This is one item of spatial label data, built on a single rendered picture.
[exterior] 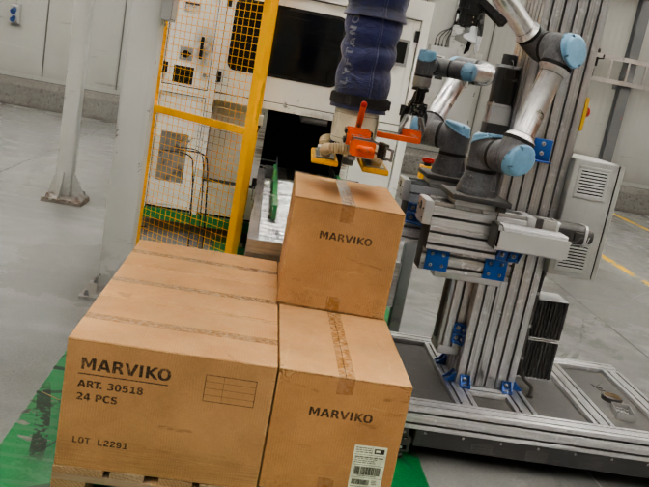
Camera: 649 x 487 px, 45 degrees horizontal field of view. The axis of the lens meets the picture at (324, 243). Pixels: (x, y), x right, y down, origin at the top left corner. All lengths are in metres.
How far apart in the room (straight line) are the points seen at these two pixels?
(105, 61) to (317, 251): 9.86
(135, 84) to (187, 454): 2.25
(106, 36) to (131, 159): 8.33
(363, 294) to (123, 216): 1.77
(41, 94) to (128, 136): 8.41
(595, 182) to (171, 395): 1.82
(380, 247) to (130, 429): 1.07
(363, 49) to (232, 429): 1.43
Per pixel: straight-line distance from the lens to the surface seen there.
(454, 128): 3.41
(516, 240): 2.88
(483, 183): 2.93
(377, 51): 2.93
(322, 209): 2.76
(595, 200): 3.24
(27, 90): 12.59
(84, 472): 2.48
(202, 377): 2.30
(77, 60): 6.36
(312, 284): 2.82
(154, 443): 2.40
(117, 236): 4.26
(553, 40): 2.94
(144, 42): 4.12
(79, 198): 6.50
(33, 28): 12.69
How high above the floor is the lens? 1.40
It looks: 13 degrees down
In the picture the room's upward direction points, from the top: 11 degrees clockwise
